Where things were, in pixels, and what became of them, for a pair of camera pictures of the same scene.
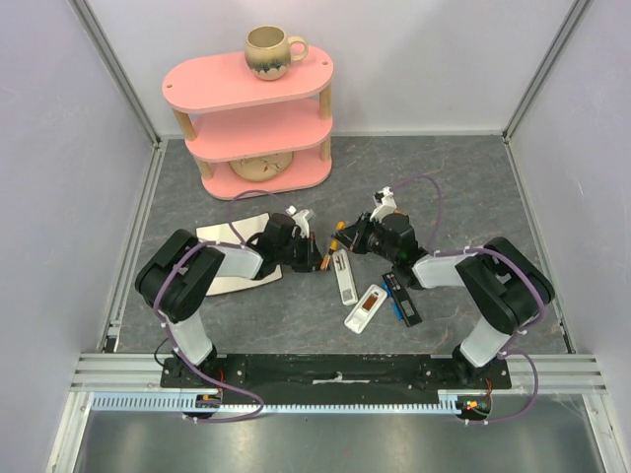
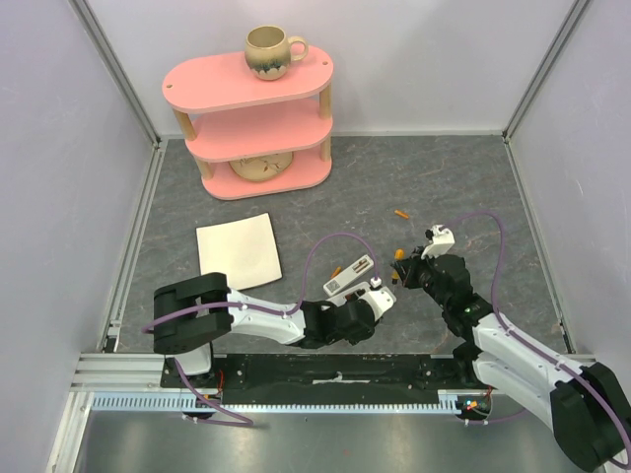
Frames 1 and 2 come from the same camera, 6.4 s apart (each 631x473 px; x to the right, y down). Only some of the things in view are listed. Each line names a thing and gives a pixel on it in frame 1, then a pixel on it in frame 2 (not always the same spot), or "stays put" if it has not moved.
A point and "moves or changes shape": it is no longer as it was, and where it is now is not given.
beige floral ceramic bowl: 262,168 stays put
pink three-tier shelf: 230,114 stays put
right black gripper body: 360,236 to 411,271
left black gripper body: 303,254 to 353,297
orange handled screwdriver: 335,243 moves or changes shape
